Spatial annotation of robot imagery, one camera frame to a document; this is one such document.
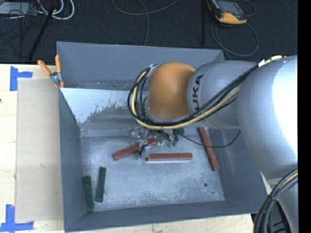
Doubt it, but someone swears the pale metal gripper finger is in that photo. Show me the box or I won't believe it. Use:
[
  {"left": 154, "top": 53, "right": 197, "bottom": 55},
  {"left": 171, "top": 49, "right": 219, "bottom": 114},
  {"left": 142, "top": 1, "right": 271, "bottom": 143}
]
[
  {"left": 129, "top": 129, "right": 144, "bottom": 143},
  {"left": 138, "top": 143, "right": 152, "bottom": 160}
]

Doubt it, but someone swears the red-brown block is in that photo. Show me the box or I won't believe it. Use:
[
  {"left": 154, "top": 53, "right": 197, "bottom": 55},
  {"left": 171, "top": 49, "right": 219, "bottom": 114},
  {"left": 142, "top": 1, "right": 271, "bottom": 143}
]
[
  {"left": 112, "top": 138, "right": 158, "bottom": 161},
  {"left": 145, "top": 152, "right": 193, "bottom": 162},
  {"left": 197, "top": 127, "right": 220, "bottom": 172}
]

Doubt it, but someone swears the dark green flat block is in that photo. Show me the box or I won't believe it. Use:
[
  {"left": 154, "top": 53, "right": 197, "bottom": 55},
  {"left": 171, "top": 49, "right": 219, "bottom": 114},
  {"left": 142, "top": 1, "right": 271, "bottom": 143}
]
[
  {"left": 95, "top": 166, "right": 107, "bottom": 203},
  {"left": 82, "top": 175, "right": 95, "bottom": 213}
]

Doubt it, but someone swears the grey metal bin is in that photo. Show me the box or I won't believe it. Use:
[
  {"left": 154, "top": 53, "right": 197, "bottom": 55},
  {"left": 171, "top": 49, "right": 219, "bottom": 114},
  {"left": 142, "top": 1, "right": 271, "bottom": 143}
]
[{"left": 56, "top": 41, "right": 268, "bottom": 232}]

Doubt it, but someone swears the pale cardboard board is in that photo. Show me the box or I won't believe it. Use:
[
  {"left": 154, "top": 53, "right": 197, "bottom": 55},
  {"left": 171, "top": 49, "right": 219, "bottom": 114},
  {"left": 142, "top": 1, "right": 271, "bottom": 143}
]
[{"left": 14, "top": 78, "right": 64, "bottom": 224}]

